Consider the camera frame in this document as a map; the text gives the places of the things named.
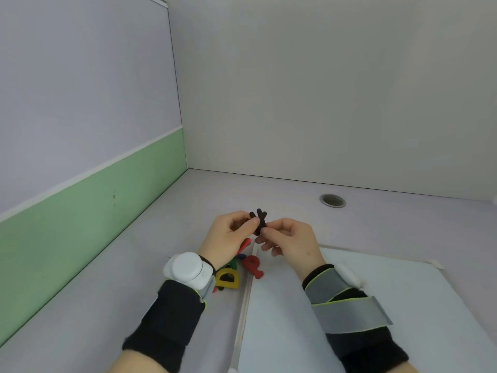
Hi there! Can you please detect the grey and black wrist brace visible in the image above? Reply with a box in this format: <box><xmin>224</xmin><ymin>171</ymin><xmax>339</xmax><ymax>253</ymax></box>
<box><xmin>302</xmin><ymin>265</ymin><xmax>410</xmax><ymax>373</ymax></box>

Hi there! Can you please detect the yellow letter magnet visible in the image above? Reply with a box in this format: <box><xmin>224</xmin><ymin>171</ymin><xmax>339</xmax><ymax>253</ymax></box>
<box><xmin>214</xmin><ymin>268</ymin><xmax>240</xmax><ymax>292</ymax></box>

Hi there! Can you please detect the person's left hand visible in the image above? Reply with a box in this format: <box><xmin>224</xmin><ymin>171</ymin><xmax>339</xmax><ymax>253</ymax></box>
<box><xmin>198</xmin><ymin>211</ymin><xmax>254</xmax><ymax>269</ymax></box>

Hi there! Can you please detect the round desk cable grommet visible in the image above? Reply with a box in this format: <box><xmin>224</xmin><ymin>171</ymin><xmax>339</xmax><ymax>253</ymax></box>
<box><xmin>319</xmin><ymin>193</ymin><xmax>346</xmax><ymax>209</ymax></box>

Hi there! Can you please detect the white wrist tracker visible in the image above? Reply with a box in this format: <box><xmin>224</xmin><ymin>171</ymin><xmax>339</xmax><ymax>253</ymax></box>
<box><xmin>163</xmin><ymin>252</ymin><xmax>215</xmax><ymax>291</ymax></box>
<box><xmin>334</xmin><ymin>263</ymin><xmax>366</xmax><ymax>290</ymax></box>

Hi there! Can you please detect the black wrist wrap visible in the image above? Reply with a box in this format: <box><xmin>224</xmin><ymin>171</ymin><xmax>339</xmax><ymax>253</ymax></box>
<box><xmin>122</xmin><ymin>279</ymin><xmax>207</xmax><ymax>373</ymax></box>

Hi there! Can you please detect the person's right hand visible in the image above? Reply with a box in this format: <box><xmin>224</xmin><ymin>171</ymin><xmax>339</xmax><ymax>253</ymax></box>
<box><xmin>255</xmin><ymin>218</ymin><xmax>327</xmax><ymax>282</ymax></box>

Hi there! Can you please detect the black letter magnet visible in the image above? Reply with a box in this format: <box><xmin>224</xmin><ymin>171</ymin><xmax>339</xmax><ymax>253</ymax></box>
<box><xmin>248</xmin><ymin>208</ymin><xmax>269</xmax><ymax>236</ymax></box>

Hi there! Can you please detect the white magnetic board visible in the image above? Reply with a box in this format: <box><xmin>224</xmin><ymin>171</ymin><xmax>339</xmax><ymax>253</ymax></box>
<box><xmin>232</xmin><ymin>245</ymin><xmax>497</xmax><ymax>373</ymax></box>

